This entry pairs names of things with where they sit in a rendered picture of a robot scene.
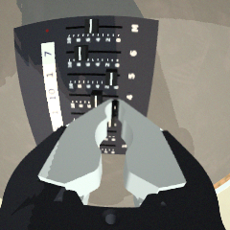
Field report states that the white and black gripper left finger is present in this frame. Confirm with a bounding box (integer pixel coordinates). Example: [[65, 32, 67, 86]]
[[0, 99, 115, 230]]

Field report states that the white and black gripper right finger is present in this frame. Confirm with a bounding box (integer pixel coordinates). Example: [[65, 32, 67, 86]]
[[115, 99, 226, 230]]

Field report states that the black lighting desk panel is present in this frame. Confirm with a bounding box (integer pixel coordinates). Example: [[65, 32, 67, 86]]
[[13, 15, 159, 145]]

